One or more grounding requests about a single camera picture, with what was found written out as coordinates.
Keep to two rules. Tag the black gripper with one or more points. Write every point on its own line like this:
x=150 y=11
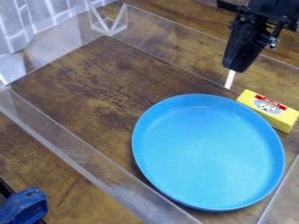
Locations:
x=256 y=29

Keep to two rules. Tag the blue round plastic tray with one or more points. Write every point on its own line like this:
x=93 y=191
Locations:
x=209 y=152

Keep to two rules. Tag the yellow brick with label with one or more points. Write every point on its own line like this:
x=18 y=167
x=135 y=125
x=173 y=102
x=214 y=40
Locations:
x=281 y=116

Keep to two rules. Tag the grey checkered cloth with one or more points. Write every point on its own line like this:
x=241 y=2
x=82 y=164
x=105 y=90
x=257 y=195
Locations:
x=26 y=17

